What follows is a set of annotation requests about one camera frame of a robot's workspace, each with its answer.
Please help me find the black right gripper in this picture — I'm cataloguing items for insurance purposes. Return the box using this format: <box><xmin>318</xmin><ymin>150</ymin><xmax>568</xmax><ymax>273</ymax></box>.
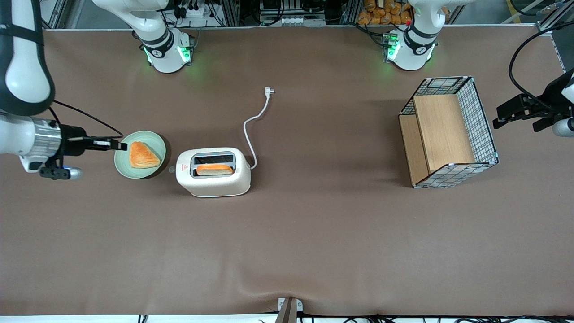
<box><xmin>60</xmin><ymin>125</ymin><xmax>129</xmax><ymax>157</ymax></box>

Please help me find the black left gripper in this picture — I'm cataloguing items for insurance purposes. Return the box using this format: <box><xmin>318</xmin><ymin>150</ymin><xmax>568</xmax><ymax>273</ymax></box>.
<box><xmin>493</xmin><ymin>67</ymin><xmax>574</xmax><ymax>132</ymax></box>

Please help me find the white two-slot toaster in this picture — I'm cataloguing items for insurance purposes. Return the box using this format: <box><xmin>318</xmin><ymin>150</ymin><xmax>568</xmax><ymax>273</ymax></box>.
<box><xmin>169</xmin><ymin>148</ymin><xmax>252</xmax><ymax>198</ymax></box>

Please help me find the pale green round plate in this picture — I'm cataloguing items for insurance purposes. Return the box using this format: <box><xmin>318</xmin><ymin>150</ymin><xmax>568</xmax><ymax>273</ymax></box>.
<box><xmin>114</xmin><ymin>131</ymin><xmax>167</xmax><ymax>179</ymax></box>

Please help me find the triangular golden pastry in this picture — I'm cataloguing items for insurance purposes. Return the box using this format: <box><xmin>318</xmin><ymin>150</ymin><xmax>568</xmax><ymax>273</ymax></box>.
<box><xmin>130</xmin><ymin>141</ymin><xmax>161</xmax><ymax>169</ymax></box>

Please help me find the wooden step shelf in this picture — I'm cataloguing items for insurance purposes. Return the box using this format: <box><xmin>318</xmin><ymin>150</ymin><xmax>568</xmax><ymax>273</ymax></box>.
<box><xmin>399</xmin><ymin>94</ymin><xmax>476</xmax><ymax>187</ymax></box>

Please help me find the toast bread slice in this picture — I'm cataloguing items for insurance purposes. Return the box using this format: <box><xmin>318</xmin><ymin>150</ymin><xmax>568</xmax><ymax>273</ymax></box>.
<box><xmin>196</xmin><ymin>164</ymin><xmax>234</xmax><ymax>176</ymax></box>

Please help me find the pile of orange buns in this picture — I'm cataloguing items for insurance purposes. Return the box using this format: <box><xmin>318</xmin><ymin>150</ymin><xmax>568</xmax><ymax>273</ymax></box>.
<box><xmin>357</xmin><ymin>0</ymin><xmax>414</xmax><ymax>26</ymax></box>

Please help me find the brown table mat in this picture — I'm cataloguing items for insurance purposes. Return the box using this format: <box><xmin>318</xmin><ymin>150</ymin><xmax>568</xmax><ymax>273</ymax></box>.
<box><xmin>0</xmin><ymin>25</ymin><xmax>574</xmax><ymax>317</ymax></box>

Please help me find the wire mesh basket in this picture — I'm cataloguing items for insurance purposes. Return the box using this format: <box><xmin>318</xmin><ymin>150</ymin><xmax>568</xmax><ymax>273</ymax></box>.
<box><xmin>398</xmin><ymin>76</ymin><xmax>500</xmax><ymax>189</ymax></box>

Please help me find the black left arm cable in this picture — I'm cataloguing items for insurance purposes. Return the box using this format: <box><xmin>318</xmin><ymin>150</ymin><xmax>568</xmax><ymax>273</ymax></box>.
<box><xmin>508</xmin><ymin>22</ymin><xmax>574</xmax><ymax>113</ymax></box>

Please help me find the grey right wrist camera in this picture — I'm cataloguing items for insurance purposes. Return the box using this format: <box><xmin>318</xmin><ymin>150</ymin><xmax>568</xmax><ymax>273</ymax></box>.
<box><xmin>39</xmin><ymin>166</ymin><xmax>84</xmax><ymax>181</ymax></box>

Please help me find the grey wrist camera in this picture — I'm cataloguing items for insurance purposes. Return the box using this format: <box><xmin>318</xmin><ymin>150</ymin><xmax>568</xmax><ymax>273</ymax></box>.
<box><xmin>39</xmin><ymin>166</ymin><xmax>84</xmax><ymax>181</ymax></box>
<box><xmin>552</xmin><ymin>118</ymin><xmax>574</xmax><ymax>138</ymax></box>

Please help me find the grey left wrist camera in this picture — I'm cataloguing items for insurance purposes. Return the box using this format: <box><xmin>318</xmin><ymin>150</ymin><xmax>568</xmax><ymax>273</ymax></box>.
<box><xmin>552</xmin><ymin>118</ymin><xmax>574</xmax><ymax>138</ymax></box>

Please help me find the aluminium frame profile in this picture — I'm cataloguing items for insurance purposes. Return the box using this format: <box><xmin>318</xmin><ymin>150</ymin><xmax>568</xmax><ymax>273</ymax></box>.
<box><xmin>39</xmin><ymin>0</ymin><xmax>70</xmax><ymax>31</ymax></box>
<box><xmin>536</xmin><ymin>0</ymin><xmax>574</xmax><ymax>33</ymax></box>

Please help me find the white toaster power cable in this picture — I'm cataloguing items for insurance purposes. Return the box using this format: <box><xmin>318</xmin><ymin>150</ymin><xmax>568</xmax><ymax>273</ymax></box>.
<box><xmin>243</xmin><ymin>87</ymin><xmax>275</xmax><ymax>170</ymax></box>

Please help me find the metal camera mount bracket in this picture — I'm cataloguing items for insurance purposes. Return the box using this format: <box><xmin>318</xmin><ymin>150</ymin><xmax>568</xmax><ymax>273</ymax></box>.
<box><xmin>277</xmin><ymin>297</ymin><xmax>304</xmax><ymax>323</ymax></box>

